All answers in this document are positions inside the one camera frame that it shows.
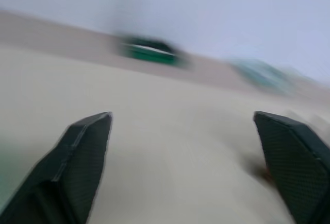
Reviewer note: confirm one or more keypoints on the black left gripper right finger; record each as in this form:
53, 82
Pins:
296, 167

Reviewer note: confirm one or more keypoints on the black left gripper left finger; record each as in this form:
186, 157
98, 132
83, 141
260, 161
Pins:
69, 172

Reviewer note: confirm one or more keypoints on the light teal object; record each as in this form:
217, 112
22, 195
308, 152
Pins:
260, 73

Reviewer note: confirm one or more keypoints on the dark green box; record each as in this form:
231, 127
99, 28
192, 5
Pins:
152, 51

